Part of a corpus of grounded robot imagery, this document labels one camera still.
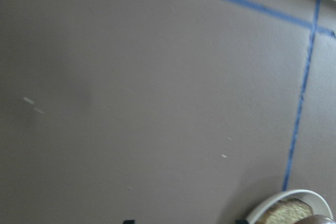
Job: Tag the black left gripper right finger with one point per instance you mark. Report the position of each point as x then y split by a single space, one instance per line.
241 221

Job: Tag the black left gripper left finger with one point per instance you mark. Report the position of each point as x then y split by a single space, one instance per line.
129 222

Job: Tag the white round plate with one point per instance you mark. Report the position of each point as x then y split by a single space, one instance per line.
321 210

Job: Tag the bread slice on plate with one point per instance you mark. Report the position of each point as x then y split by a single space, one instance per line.
286 211

